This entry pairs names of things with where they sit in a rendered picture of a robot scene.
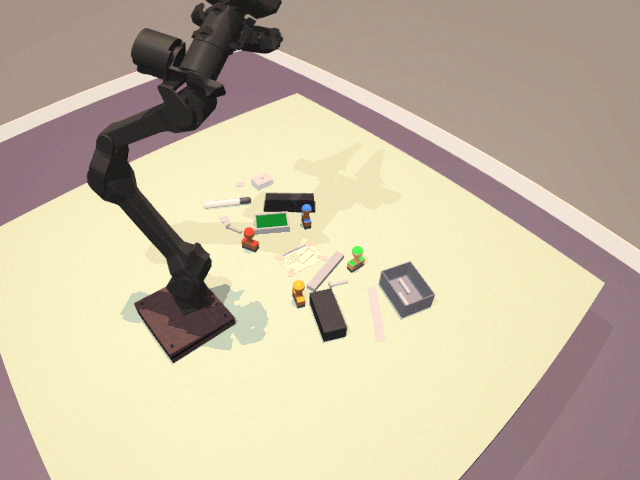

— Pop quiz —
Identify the yellow rubber stamp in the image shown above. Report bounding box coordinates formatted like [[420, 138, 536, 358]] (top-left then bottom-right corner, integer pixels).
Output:
[[292, 280, 305, 308]]

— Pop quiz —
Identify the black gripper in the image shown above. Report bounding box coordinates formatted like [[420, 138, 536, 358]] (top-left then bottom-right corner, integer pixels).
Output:
[[191, 0, 282, 57]]

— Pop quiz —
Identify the white marker with grey cap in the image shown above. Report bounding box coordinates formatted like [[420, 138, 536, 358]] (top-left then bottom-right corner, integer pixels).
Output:
[[203, 197, 251, 208]]

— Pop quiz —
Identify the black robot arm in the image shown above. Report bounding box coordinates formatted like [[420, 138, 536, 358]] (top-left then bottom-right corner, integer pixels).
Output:
[[87, 17, 283, 315]]

